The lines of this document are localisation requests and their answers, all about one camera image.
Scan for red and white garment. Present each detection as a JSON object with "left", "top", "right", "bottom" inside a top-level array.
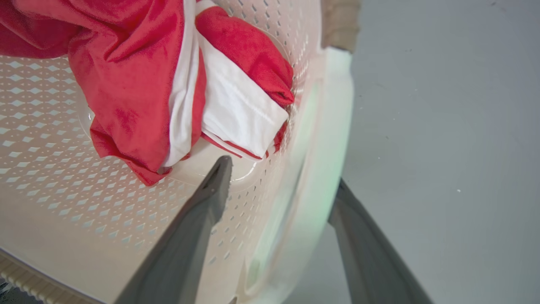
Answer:
[{"left": 0, "top": 0, "right": 295, "bottom": 187}]

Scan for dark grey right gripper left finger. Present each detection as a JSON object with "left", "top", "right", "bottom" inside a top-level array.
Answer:
[{"left": 114, "top": 155, "right": 233, "bottom": 304}]

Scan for white perforated plastic laundry basket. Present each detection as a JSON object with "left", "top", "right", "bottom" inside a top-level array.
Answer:
[{"left": 0, "top": 0, "right": 354, "bottom": 304}]

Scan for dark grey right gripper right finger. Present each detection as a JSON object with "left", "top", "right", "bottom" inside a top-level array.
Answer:
[{"left": 328, "top": 178, "right": 435, "bottom": 304}]

